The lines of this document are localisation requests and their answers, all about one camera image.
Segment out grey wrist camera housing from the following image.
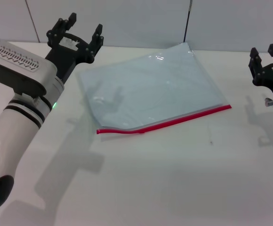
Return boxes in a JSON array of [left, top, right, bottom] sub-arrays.
[[0, 40, 57, 97]]

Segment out light blue paper sheets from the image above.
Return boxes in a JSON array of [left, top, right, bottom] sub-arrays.
[[79, 43, 222, 129]]

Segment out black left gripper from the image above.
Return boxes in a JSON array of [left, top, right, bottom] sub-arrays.
[[44, 13, 104, 83]]

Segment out clear document bag red zip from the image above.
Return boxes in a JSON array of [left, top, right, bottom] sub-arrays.
[[76, 42, 233, 142]]

